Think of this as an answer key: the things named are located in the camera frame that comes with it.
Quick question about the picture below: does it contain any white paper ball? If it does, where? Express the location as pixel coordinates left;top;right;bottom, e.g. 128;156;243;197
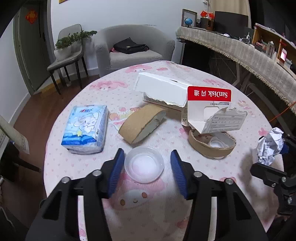
256;128;284;166

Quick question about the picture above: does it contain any brown crushed tape ring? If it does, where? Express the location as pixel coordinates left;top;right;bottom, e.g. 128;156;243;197
188;128;237;160

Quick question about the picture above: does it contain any red white SanDisk package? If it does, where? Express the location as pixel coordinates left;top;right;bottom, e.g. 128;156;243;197
187;86;247;133

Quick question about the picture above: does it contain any blue tissue pack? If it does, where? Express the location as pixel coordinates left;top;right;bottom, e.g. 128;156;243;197
61;105;109;155

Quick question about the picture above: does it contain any clear plastic round lid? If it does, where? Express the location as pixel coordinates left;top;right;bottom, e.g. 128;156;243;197
125;146;165;184

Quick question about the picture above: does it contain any brown tape roll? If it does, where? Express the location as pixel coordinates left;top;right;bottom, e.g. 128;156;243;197
118;104;166;145

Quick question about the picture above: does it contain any white torn cardboard box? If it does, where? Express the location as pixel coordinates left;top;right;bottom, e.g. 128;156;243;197
133;72;191;111

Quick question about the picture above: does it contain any beige lace desk cloth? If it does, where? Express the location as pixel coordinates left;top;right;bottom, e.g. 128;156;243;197
176;27;295;113

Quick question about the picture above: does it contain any wooden desk shelf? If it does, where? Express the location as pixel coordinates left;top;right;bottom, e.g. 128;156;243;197
251;23;295;78

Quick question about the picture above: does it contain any black monitor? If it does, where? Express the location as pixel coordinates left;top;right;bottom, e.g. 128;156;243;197
213;11;248;37

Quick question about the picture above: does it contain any pink patterned tablecloth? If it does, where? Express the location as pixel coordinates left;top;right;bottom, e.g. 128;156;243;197
44;61;278;240

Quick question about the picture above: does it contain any small blue globe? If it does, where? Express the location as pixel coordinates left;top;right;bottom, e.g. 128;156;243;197
184;18;193;28

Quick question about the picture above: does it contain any framed picture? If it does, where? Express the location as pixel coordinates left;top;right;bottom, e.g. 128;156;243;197
181;9;198;28

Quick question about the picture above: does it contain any grey dining chair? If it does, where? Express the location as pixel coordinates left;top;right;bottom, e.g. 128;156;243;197
47;24;88;96

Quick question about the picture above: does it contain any potted green plant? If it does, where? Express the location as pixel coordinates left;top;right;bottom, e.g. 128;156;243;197
54;30;97;61

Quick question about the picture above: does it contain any grey armchair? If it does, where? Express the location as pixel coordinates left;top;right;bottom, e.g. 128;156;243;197
93;25;175;77

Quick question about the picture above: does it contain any grey green door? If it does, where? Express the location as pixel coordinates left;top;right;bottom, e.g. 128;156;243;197
13;1;51;95

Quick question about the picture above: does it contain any black bag on armchair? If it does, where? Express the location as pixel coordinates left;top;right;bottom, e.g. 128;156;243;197
111;38;149;54

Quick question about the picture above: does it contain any red door decoration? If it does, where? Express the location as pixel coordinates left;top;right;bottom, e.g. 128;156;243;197
25;9;38;24

